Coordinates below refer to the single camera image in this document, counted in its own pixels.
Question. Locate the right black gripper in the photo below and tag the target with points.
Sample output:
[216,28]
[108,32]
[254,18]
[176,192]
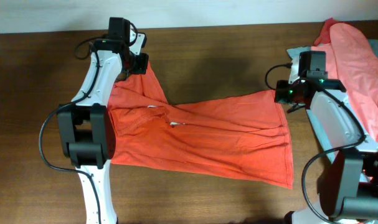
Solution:
[280,93]

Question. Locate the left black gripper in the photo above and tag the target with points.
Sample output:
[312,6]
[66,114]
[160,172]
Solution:
[141,64]

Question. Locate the orange printed t-shirt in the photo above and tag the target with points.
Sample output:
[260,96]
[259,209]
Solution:
[243,137]

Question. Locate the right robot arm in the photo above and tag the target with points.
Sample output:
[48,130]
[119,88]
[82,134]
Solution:
[348,188]

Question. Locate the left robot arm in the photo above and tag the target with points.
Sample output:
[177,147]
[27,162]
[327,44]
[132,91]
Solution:
[86,133]

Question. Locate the salmon pink t-shirt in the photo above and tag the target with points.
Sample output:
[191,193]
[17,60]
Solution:
[349,58]

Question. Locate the light blue t-shirt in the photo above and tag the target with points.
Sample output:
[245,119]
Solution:
[331,69]

